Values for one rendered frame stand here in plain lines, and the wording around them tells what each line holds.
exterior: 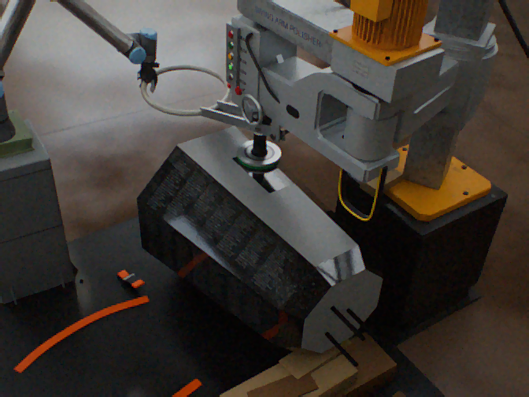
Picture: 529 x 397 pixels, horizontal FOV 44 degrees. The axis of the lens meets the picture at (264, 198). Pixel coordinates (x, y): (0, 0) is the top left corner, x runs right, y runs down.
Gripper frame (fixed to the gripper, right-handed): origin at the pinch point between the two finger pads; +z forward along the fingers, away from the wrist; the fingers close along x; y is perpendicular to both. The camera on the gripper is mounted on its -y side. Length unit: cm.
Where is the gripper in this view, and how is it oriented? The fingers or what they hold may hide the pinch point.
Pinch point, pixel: (148, 89)
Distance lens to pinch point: 376.8
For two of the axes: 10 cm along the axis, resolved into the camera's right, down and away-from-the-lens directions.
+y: -3.1, 5.9, -7.5
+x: 9.4, 3.0, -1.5
